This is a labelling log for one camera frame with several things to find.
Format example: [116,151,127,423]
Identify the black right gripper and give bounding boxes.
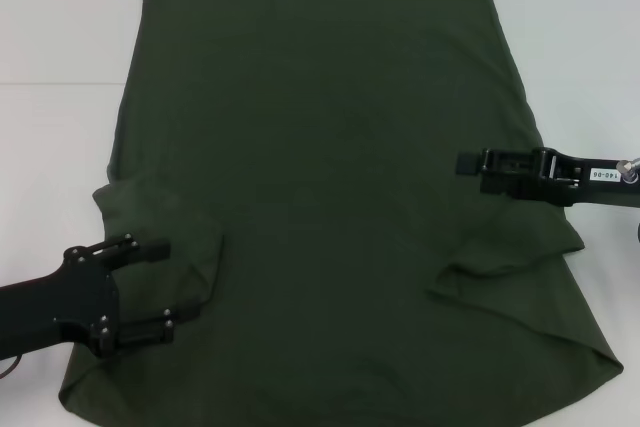
[455,146,640,211]

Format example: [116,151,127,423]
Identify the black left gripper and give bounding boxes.
[0,233,203,360]

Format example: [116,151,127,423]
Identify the dark green t-shirt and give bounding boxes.
[57,0,626,427]

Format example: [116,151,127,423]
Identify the right gripper cable with plug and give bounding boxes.
[616,158,640,184]

